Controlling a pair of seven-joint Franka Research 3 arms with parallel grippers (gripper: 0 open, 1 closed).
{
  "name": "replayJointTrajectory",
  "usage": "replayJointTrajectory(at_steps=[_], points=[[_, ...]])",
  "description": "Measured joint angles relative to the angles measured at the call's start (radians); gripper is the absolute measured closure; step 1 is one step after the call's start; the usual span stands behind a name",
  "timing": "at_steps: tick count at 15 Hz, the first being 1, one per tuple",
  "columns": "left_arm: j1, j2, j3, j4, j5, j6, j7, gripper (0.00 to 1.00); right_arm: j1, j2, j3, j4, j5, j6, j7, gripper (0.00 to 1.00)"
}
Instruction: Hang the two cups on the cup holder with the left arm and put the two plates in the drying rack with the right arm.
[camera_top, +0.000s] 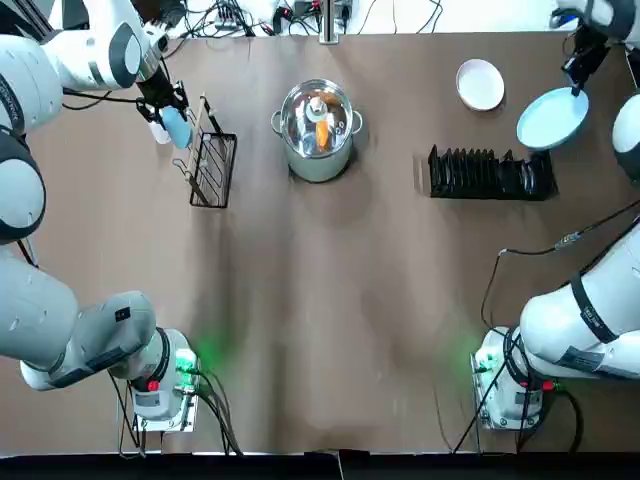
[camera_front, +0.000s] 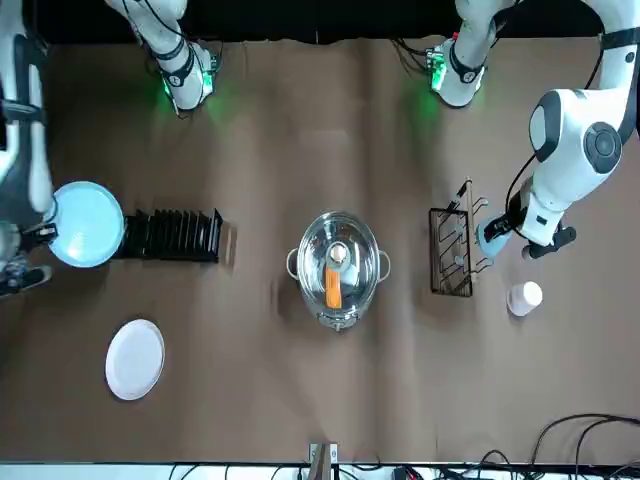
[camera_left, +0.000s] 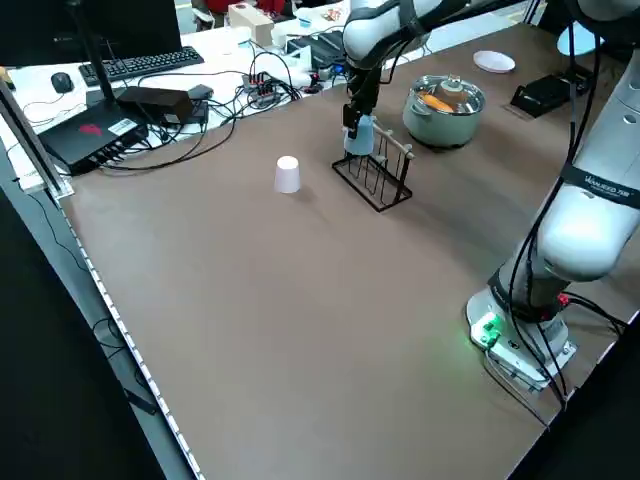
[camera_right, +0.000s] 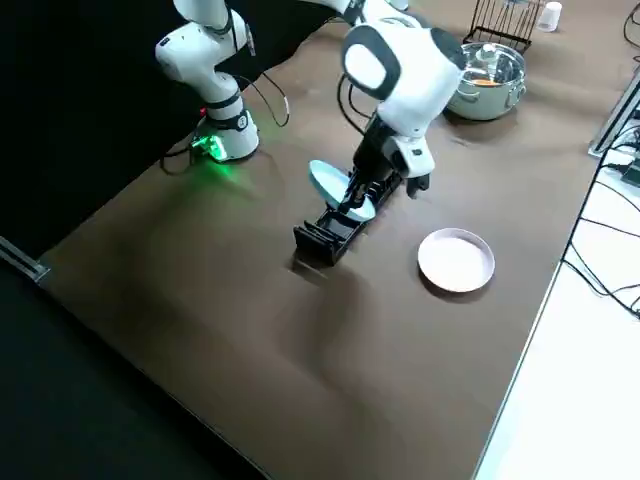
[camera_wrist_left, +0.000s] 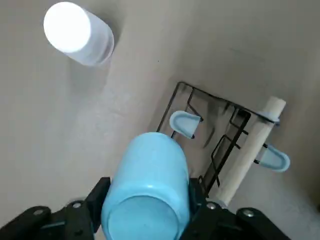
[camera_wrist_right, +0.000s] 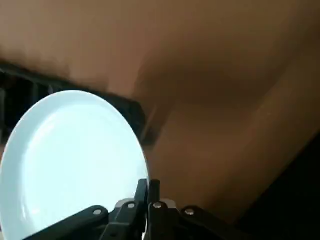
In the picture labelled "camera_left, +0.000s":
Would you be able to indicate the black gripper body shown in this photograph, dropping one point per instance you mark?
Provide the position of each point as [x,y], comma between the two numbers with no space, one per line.
[365,90]

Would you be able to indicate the light blue plastic cup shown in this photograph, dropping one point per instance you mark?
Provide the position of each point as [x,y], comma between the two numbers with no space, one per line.
[364,137]

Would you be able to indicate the pink plastic cup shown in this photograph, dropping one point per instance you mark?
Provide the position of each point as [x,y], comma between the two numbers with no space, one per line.
[288,175]

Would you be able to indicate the pink plate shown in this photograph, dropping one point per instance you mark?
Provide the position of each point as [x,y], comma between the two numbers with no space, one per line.
[494,61]

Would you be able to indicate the light blue plate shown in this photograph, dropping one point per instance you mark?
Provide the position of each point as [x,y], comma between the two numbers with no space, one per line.
[580,40]

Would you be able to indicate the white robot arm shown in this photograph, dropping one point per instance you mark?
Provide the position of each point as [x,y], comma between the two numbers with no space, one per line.
[575,235]

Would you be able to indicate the black dish drying rack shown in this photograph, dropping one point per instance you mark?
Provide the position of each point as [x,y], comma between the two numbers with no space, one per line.
[547,95]

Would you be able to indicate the orange carrot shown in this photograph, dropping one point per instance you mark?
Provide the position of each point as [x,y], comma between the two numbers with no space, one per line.
[437,103]

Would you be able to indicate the metal cooking pot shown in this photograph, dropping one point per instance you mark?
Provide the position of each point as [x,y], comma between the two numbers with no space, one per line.
[440,127]

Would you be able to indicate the usb hub with plugs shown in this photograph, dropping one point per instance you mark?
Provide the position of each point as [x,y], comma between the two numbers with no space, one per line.
[261,89]

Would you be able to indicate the glass pot lid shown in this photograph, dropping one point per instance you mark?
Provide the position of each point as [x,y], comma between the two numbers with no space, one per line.
[467,100]

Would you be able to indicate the cardboard box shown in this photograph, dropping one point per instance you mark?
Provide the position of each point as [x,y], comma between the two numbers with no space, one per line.
[252,22]

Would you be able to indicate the black power brick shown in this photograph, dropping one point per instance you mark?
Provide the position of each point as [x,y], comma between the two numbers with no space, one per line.
[155,102]

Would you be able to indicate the black keyboard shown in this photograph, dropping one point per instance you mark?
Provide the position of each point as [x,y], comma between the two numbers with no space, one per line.
[142,62]

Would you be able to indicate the black monitor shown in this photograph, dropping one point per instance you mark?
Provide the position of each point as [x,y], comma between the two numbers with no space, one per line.
[125,25]

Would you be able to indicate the black stand pole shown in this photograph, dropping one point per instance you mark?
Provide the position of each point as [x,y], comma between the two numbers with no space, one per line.
[97,60]

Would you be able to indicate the black computer box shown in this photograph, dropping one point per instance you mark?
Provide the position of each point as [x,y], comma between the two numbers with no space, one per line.
[90,135]

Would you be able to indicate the black computer mouse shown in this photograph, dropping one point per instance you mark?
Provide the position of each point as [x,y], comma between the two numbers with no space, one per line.
[62,81]

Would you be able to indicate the aluminium frame profile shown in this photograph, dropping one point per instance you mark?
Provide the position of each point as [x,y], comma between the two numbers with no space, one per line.
[35,150]

